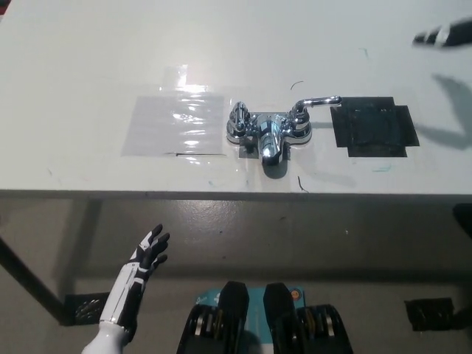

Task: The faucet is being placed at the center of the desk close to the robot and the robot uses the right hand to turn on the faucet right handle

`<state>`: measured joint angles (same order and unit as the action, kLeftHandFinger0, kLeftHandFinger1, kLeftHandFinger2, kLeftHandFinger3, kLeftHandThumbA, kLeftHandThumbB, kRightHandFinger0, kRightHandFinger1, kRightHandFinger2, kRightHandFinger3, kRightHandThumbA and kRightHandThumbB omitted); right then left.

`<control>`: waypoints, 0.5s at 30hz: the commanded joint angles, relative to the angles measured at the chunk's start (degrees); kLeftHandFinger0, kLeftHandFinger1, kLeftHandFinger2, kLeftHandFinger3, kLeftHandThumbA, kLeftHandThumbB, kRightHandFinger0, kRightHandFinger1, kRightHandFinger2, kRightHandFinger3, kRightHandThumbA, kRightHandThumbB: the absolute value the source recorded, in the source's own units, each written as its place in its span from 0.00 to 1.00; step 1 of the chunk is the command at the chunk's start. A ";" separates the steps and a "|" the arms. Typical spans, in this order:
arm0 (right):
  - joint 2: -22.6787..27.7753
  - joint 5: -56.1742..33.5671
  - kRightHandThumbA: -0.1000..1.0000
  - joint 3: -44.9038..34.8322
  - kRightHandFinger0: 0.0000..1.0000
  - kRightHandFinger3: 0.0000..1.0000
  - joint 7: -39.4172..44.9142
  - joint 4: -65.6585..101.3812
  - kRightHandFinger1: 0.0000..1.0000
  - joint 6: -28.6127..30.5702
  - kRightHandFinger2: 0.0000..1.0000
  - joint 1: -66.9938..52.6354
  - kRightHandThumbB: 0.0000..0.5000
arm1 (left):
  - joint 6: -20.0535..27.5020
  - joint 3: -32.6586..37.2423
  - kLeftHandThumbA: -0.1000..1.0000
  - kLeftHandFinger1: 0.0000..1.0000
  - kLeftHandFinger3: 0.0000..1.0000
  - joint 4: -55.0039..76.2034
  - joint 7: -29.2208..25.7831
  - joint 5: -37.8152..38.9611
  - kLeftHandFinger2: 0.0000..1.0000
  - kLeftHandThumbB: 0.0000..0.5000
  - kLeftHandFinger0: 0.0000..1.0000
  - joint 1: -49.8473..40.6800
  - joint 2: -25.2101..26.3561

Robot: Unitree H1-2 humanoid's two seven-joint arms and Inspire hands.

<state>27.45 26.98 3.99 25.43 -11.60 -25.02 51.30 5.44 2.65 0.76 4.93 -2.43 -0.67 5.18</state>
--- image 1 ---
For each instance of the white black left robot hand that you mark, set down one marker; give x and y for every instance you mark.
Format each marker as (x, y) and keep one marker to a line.
(134, 280)

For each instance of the black tape square patch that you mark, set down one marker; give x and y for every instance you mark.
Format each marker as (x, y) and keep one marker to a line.
(372, 127)

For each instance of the red background object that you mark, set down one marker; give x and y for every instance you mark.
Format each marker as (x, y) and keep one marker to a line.
(2, 3)

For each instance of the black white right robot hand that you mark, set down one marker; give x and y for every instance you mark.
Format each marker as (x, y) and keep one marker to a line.
(442, 34)

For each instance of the chrome faucet body with spout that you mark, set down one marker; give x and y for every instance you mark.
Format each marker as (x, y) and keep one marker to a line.
(271, 138)

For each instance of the black table foot plate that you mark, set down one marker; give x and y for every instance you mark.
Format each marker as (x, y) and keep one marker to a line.
(429, 313)
(86, 308)

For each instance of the black teal robot torso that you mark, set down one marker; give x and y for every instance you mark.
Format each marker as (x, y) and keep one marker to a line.
(265, 324)

